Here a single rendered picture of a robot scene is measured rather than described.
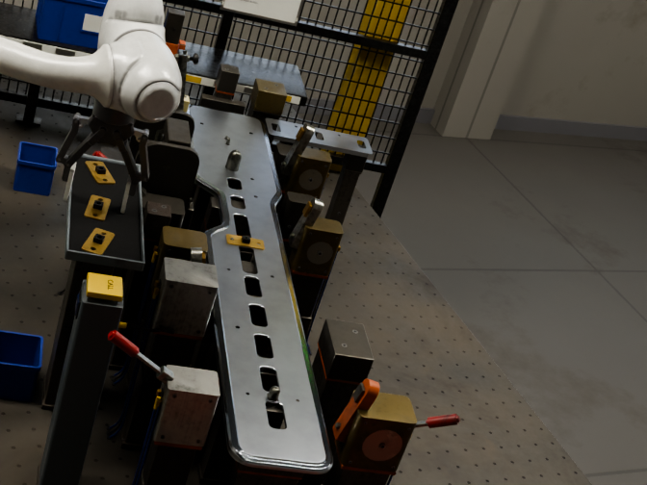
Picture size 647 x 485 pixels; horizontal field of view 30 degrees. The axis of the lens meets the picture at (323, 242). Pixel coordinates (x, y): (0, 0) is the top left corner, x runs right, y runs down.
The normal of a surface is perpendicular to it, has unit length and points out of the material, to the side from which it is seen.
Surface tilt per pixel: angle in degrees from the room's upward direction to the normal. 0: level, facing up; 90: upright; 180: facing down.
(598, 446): 0
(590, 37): 90
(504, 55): 90
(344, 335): 0
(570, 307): 0
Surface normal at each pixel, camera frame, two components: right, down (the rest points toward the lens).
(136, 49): 0.04, -0.76
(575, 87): 0.40, 0.55
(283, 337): 0.28, -0.84
